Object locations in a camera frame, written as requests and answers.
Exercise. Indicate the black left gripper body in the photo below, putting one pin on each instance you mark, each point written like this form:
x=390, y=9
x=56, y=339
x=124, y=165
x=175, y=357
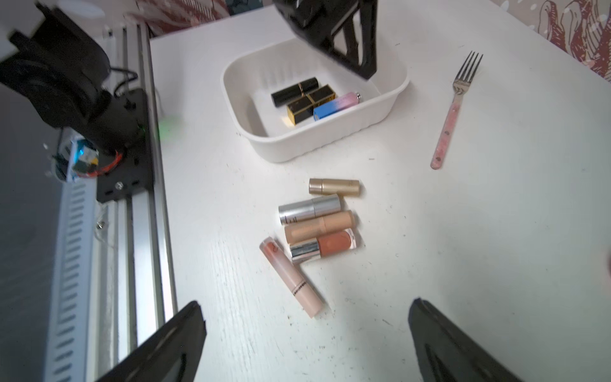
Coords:
x=316, y=22

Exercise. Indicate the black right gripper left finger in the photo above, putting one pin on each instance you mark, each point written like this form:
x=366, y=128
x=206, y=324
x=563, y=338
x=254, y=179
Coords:
x=173, y=353

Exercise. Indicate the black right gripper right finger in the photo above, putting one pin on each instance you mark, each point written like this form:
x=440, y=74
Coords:
x=446, y=353

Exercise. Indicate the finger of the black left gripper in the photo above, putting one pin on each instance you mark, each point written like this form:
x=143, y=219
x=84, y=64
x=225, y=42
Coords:
x=360, y=60

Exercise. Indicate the pink blue lipstick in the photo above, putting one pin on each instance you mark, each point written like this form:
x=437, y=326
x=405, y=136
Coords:
x=332, y=107

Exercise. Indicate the black round lipstick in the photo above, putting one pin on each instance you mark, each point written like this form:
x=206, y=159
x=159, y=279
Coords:
x=294, y=92

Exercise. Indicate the white rectangular storage box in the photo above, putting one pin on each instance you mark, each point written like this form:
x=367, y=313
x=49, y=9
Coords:
x=250, y=80

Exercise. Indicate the pink lip gloss tube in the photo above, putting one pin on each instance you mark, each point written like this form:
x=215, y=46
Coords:
x=291, y=276

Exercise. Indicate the coral lipstick tube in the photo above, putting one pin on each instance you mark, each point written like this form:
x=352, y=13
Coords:
x=328, y=245

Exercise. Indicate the tan lipstick tube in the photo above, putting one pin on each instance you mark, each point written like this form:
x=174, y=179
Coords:
x=318, y=227

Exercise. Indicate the silver lipstick tube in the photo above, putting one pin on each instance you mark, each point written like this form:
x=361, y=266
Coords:
x=309, y=209

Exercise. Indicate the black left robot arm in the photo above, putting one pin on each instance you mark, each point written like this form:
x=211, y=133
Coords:
x=61, y=70

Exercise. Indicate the beige gold lipstick tube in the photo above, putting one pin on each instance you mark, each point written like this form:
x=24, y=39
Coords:
x=342, y=187

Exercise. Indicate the pink handled fork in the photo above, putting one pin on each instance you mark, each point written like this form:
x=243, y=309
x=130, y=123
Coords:
x=461, y=85

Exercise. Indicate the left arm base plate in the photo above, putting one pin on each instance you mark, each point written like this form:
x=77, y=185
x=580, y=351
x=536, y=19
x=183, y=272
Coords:
x=135, y=171

